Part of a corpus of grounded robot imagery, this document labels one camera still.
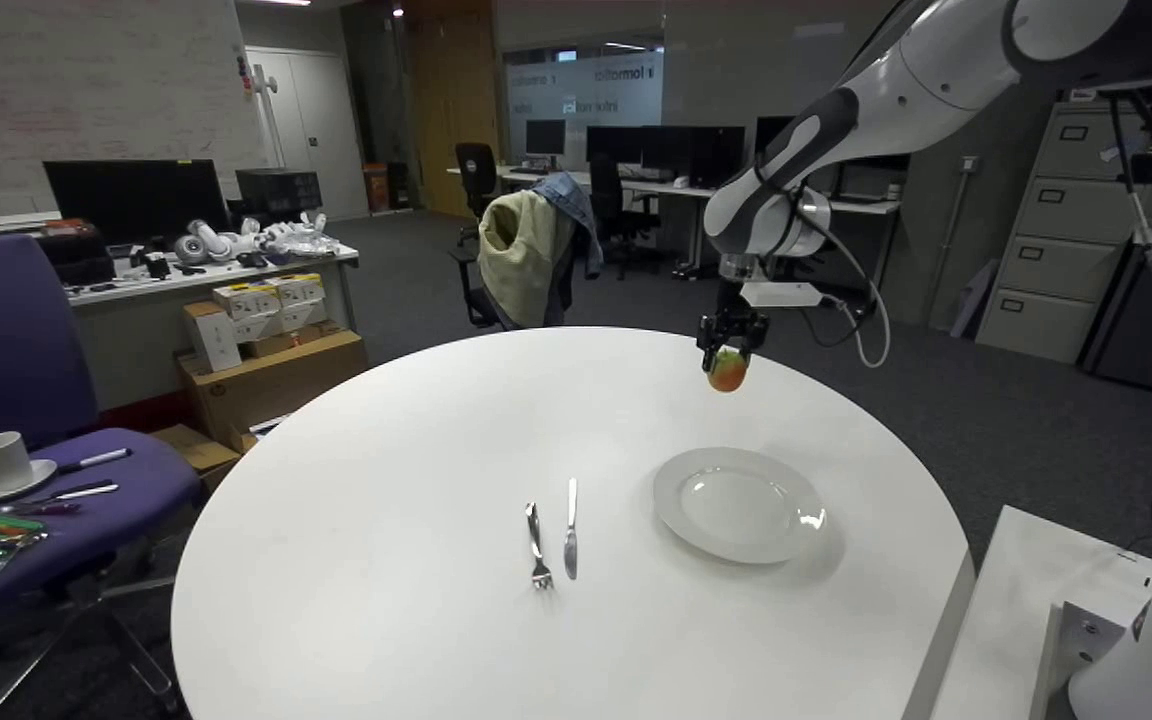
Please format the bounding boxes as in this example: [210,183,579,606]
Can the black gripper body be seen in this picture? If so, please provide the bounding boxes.
[699,275,774,353]

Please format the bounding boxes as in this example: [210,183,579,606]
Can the white ceramic plate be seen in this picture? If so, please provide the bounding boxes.
[651,444,834,568]

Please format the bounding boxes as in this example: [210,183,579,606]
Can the long white office desk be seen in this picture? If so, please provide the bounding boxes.
[492,161,907,225]

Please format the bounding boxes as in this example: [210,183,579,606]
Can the black computer monitor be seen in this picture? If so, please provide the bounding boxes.
[751,113,801,156]
[524,117,568,156]
[583,125,696,173]
[689,125,751,188]

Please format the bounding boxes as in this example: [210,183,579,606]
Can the blue denim jacket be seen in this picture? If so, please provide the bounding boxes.
[530,167,602,275]

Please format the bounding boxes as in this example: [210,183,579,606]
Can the beige jacket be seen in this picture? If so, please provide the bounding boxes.
[471,188,579,333]

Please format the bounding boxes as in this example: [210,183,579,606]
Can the silver table knife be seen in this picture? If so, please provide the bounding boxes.
[561,477,583,585]

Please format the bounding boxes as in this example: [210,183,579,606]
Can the black swivel office chair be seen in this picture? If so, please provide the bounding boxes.
[453,215,607,333]

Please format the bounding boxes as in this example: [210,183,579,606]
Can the silver fork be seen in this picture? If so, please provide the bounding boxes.
[519,500,555,591]

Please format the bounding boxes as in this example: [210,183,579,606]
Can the black background office chair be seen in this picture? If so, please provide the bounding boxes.
[453,139,503,225]

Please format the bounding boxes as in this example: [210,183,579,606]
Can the grey filing cabinet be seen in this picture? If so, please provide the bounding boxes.
[970,91,1152,369]

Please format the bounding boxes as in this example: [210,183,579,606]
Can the wooden door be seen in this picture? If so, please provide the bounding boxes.
[407,0,509,225]

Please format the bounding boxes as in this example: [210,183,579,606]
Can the white yellow paper bag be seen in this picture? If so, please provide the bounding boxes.
[269,270,333,336]
[210,275,287,333]

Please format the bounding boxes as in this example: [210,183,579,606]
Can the brown cardboard box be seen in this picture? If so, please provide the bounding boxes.
[175,330,372,444]

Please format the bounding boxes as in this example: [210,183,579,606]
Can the small black desk monitor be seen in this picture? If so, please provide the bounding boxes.
[230,167,327,227]

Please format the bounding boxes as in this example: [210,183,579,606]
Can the white door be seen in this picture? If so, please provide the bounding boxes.
[243,44,372,225]

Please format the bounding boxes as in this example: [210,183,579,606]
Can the pile of white clutter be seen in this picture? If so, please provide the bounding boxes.
[170,214,348,270]

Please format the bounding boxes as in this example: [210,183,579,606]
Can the small white carton box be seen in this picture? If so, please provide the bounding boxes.
[179,296,248,377]

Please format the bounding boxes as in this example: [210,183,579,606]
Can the grey cluttered desk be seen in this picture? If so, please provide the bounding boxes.
[63,239,367,417]

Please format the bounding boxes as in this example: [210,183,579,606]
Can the wide black desk monitor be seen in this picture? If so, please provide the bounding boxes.
[42,156,230,254]

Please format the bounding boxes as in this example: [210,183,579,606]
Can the small silver knife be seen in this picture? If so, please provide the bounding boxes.
[50,444,137,477]

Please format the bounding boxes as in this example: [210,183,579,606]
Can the black box device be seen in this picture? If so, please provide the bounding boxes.
[39,227,120,287]

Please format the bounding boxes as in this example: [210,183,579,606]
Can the small silver spoon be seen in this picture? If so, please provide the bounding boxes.
[10,482,123,518]

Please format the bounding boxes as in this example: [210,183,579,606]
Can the purple upholstered chair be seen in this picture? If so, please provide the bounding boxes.
[0,237,203,717]

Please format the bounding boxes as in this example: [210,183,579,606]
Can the white saucer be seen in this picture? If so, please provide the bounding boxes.
[0,456,63,509]

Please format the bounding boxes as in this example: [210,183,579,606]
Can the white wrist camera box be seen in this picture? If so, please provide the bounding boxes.
[737,275,830,317]

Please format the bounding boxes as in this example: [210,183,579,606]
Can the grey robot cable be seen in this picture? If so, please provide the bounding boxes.
[801,195,900,377]

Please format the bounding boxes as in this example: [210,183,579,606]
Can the grey metal bracket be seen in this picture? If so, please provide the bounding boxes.
[1027,549,1152,695]

